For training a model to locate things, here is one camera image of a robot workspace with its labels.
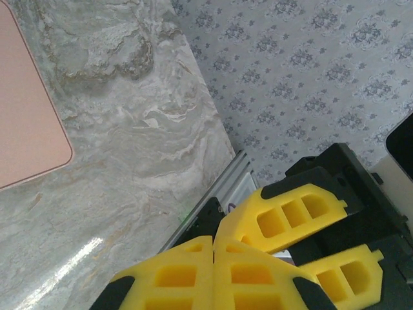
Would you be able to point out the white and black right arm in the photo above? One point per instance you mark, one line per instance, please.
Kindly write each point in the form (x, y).
(401, 145)

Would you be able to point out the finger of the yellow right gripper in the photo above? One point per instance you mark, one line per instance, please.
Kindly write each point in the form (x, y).
(245, 213)
(342, 284)

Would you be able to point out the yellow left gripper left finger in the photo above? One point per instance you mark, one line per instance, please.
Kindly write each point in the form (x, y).
(180, 277)

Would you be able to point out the aluminium front rail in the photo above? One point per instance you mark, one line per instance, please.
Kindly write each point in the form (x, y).
(226, 181)

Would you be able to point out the pink illustrated tin box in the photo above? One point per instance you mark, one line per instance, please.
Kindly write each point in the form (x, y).
(26, 113)

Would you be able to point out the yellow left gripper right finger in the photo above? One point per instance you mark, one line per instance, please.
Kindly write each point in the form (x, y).
(251, 281)

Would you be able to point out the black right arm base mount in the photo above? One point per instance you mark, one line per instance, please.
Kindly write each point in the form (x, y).
(203, 223)

